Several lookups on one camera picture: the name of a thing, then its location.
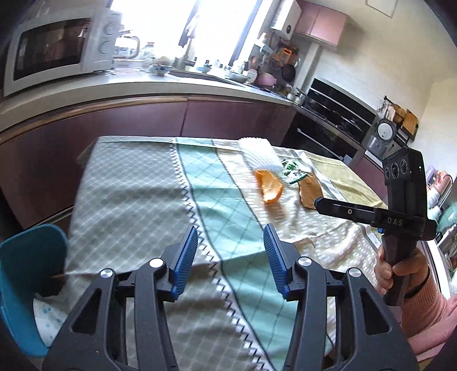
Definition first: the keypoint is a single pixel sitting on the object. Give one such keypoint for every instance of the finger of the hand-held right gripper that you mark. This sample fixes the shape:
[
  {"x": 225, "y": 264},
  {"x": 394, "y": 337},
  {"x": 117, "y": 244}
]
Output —
[{"x": 348, "y": 211}]

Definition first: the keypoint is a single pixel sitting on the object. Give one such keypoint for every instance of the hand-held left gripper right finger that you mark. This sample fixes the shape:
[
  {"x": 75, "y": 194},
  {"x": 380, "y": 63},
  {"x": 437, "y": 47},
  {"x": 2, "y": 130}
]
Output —
[{"x": 276, "y": 264}]

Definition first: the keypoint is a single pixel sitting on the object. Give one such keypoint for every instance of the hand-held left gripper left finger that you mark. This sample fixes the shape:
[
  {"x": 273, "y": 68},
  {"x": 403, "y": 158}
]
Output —
[{"x": 184, "y": 264}]

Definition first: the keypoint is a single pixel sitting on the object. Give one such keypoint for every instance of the brown peel piece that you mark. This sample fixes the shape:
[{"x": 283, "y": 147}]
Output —
[{"x": 310, "y": 192}]

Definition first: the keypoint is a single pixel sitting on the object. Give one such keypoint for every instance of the orange peel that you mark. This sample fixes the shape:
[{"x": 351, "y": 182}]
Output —
[{"x": 269, "y": 185}]

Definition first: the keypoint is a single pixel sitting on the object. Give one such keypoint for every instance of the white foam fruit net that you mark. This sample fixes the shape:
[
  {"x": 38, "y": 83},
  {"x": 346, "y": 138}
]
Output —
[{"x": 259, "y": 153}]

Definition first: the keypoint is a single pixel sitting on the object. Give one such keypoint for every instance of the blue plastic bin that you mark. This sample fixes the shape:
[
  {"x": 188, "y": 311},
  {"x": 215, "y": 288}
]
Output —
[{"x": 25, "y": 257}]

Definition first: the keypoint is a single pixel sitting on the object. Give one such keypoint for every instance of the person's right forearm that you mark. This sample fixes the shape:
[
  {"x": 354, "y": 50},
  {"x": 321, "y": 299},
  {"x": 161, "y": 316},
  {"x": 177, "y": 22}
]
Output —
[{"x": 433, "y": 310}]

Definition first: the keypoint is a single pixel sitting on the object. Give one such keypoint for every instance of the person's right hand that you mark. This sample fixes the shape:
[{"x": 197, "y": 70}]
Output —
[{"x": 417, "y": 265}]

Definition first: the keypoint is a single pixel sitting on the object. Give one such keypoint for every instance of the white rice cooker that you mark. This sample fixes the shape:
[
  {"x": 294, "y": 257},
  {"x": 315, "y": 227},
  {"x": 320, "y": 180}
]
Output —
[{"x": 382, "y": 137}]

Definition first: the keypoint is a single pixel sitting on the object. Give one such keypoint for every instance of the green wrapper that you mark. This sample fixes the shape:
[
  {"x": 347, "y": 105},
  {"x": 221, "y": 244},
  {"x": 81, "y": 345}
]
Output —
[{"x": 294, "y": 173}]

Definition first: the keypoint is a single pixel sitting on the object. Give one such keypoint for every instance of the black storage rack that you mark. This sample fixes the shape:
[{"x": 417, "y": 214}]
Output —
[{"x": 401, "y": 116}]

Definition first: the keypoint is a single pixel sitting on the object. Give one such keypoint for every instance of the patterned tablecloth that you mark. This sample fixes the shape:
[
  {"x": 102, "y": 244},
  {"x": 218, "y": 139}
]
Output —
[{"x": 142, "y": 199}]

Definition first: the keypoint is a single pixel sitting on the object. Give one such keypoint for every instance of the black built-in stove oven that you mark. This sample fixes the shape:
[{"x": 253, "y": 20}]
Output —
[{"x": 332, "y": 121}]

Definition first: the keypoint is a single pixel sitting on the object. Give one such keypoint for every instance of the steel pot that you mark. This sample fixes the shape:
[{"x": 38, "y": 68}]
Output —
[{"x": 296, "y": 96}]

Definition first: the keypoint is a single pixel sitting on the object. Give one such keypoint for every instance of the black frying pan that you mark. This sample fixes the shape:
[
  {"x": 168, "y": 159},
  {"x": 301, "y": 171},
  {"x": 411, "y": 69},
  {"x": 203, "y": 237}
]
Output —
[{"x": 288, "y": 72}]

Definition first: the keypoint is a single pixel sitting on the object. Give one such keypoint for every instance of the kitchen counter cabinets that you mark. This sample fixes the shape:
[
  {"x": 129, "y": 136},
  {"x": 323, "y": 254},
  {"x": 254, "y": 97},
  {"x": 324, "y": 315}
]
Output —
[{"x": 142, "y": 117}]

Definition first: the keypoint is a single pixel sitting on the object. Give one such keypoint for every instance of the steel kitchen sink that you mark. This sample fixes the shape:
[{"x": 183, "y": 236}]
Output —
[{"x": 207, "y": 76}]

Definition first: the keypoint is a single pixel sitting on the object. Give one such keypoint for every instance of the blue patterned bowl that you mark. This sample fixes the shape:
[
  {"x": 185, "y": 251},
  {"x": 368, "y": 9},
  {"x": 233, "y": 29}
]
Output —
[{"x": 160, "y": 69}]

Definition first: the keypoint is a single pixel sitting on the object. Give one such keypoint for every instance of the white water heater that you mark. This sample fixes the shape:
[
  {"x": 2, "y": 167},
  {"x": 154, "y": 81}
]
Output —
[{"x": 285, "y": 19}]

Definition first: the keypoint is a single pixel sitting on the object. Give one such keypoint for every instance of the glass electric kettle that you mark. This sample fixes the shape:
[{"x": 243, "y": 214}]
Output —
[{"x": 125, "y": 48}]

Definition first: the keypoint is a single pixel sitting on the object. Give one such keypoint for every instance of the kitchen window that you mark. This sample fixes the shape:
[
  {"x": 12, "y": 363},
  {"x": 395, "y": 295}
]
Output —
[{"x": 160, "y": 25}]

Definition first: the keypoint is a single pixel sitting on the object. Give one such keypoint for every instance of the white microwave oven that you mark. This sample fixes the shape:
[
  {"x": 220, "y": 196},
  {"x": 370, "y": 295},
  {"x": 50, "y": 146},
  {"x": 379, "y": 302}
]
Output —
[{"x": 53, "y": 46}]

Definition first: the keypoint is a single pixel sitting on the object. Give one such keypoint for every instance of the wall utensil rack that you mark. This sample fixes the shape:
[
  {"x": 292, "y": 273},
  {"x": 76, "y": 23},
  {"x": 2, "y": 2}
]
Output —
[{"x": 278, "y": 53}]

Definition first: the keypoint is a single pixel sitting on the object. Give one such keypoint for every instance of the pink wall cabinet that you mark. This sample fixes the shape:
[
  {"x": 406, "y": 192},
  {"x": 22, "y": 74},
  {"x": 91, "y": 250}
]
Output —
[{"x": 321, "y": 23}]

